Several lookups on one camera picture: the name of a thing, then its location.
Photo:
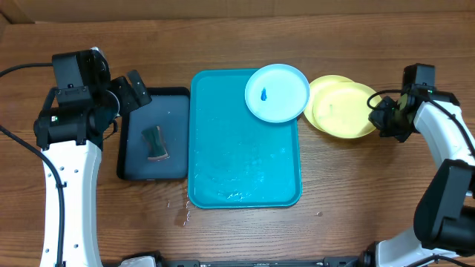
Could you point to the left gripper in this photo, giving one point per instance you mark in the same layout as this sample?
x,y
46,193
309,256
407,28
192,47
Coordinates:
x,y
122,86

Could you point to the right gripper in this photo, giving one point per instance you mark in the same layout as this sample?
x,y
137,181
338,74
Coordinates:
x,y
383,119

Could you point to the yellow-green plate front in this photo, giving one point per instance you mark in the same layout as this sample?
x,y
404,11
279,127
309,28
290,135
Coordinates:
x,y
341,110

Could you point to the yellow-green plate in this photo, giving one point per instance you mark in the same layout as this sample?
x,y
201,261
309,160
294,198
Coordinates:
x,y
341,110
314,87

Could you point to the green scrubbing sponge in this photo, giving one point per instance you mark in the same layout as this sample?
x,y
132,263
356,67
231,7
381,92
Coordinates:
x,y
156,146

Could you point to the light blue plate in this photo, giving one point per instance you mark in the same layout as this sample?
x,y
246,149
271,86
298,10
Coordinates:
x,y
277,93

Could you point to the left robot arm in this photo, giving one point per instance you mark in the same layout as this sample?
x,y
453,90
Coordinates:
x,y
70,133

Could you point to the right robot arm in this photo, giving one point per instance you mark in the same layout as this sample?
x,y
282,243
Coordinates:
x,y
443,226

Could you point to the black plastic tray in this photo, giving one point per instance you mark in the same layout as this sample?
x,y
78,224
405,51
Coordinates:
x,y
169,108

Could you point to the teal plastic tray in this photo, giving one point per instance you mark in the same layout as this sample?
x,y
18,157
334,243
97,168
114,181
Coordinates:
x,y
237,160

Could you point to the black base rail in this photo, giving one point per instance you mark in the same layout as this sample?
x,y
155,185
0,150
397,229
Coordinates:
x,y
259,263

